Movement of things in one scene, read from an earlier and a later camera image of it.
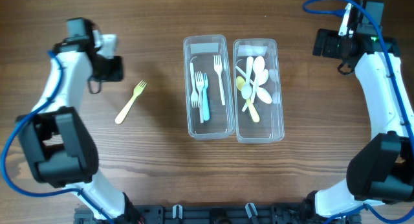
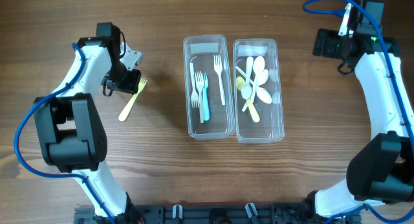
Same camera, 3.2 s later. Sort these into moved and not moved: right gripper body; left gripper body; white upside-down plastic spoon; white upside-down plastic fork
Moved: left gripper body
Not moved: right gripper body; white upside-down plastic spoon; white upside-down plastic fork
